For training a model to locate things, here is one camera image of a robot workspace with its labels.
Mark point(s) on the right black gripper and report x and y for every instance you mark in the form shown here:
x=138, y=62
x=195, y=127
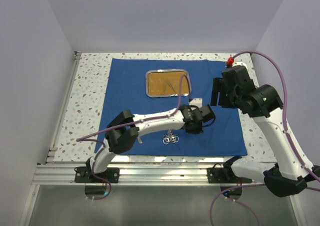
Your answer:
x=219, y=85

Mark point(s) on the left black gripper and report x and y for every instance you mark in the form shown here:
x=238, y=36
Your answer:
x=196, y=130

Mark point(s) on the steel forceps clamp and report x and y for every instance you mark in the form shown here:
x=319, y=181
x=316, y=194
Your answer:
x=170, y=138

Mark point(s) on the blue surgical cloth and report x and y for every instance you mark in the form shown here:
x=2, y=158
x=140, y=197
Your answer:
x=126, y=90

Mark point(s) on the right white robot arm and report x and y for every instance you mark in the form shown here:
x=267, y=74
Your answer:
x=292, y=170

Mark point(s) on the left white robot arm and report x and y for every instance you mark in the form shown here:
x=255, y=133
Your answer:
x=121, y=134

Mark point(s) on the steel tray orange liner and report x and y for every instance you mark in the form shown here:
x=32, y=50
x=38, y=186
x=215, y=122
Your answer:
x=156, y=83

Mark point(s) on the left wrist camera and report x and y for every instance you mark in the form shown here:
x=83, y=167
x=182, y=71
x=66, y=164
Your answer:
x=196, y=102

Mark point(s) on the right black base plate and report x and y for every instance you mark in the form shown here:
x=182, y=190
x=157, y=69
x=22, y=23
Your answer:
x=221, y=175

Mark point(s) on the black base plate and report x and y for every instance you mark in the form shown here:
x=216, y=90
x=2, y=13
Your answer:
x=83, y=175
x=221, y=175

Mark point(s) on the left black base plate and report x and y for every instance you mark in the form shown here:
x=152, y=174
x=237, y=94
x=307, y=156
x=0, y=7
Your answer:
x=83, y=175

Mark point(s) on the aluminium front rail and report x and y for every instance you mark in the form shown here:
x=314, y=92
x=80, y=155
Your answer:
x=166, y=174

